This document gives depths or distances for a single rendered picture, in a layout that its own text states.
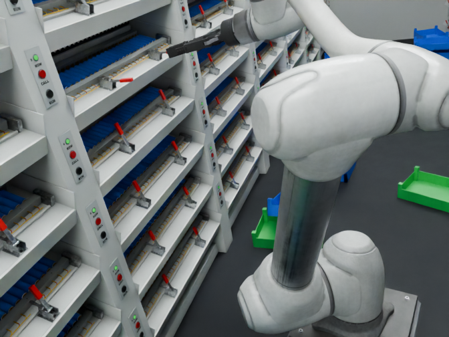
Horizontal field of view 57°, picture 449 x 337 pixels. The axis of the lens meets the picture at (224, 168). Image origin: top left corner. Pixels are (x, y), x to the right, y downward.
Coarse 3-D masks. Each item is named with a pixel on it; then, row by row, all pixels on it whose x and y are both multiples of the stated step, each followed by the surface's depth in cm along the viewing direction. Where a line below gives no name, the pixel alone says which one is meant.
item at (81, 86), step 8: (160, 40) 138; (144, 48) 130; (152, 48) 133; (128, 56) 123; (136, 56) 125; (144, 56) 128; (112, 64) 116; (120, 64) 118; (128, 64) 122; (136, 64) 123; (96, 72) 111; (104, 72) 111; (112, 72) 115; (88, 80) 106; (96, 80) 109; (72, 88) 101; (80, 88) 103; (72, 96) 100
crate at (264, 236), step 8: (264, 208) 199; (264, 216) 200; (272, 216) 200; (264, 224) 200; (272, 224) 199; (256, 232) 184; (264, 232) 195; (272, 232) 194; (256, 240) 185; (264, 240) 183; (272, 240) 181; (272, 248) 184
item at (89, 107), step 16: (112, 32) 133; (144, 32) 145; (160, 32) 143; (176, 32) 141; (80, 48) 120; (144, 64) 126; (160, 64) 130; (144, 80) 123; (96, 96) 105; (112, 96) 108; (128, 96) 116; (80, 112) 97; (96, 112) 103; (80, 128) 99
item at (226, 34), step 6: (222, 24) 116; (228, 24) 115; (222, 30) 115; (228, 30) 115; (210, 36) 118; (216, 36) 116; (222, 36) 116; (228, 36) 115; (234, 36) 115; (216, 42) 117; (228, 42) 117; (234, 42) 117
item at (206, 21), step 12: (192, 0) 186; (204, 0) 193; (216, 0) 196; (228, 0) 197; (240, 0) 197; (192, 12) 173; (204, 12) 175; (216, 12) 186; (228, 12) 185; (192, 24) 164; (204, 24) 164; (216, 24) 171
